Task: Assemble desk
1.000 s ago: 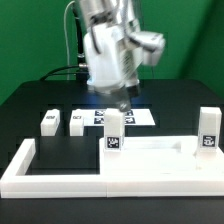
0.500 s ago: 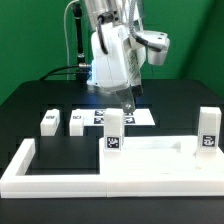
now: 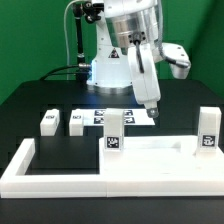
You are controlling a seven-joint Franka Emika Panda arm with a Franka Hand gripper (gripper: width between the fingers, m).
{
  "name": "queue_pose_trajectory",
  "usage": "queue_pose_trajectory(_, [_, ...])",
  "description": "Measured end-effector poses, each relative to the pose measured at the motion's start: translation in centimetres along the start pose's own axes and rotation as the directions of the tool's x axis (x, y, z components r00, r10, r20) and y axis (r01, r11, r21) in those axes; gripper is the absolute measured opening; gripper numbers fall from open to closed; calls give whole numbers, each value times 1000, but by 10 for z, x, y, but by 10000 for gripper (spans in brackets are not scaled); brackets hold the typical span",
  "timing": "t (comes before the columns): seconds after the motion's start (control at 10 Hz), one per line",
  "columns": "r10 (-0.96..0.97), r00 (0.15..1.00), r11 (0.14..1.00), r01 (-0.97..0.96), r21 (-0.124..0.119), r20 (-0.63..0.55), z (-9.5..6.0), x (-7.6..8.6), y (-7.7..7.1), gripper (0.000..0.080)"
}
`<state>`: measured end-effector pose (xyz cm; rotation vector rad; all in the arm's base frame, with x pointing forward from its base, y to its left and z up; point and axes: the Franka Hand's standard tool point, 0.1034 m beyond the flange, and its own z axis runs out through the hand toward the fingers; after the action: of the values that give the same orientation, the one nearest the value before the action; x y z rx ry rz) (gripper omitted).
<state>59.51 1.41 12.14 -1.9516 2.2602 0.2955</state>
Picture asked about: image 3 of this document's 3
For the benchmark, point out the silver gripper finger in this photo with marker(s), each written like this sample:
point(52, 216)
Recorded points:
point(152, 110)

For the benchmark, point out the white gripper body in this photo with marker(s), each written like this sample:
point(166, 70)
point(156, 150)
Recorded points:
point(143, 75)

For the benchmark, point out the white desk top tray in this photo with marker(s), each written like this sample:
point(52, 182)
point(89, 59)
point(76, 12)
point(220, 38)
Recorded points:
point(152, 155)

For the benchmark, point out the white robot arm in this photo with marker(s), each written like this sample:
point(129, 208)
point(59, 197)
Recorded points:
point(129, 43)

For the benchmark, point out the fiducial marker base sheet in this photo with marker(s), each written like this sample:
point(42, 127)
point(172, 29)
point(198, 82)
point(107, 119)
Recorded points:
point(95, 117)

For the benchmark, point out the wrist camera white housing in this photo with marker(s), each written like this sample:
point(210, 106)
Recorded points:
point(178, 60)

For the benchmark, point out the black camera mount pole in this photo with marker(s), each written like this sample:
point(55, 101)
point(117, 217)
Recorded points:
point(80, 36)

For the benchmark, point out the white U-shaped obstacle frame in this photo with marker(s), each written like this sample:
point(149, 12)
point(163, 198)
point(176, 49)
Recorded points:
point(16, 183)

